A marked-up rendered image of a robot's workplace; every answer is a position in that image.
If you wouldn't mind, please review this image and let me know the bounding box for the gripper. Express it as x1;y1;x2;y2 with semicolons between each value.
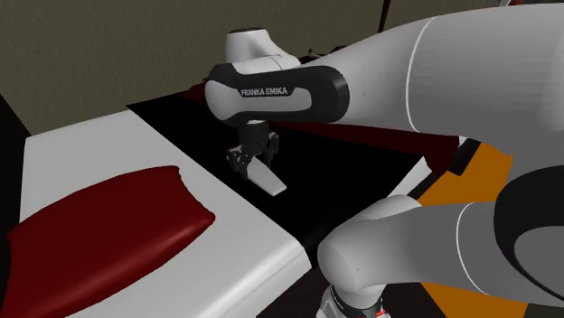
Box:
226;125;281;181

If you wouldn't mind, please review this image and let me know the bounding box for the white wedge-shaped object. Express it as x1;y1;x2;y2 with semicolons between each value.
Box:
245;157;288;198

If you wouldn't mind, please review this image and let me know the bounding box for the white bed with black blanket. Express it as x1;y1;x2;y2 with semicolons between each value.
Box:
0;82;468;318

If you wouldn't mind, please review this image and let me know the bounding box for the red pillow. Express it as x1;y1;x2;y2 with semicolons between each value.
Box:
0;164;217;318

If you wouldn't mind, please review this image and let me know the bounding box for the orange robot stand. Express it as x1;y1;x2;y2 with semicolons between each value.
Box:
407;137;530;318

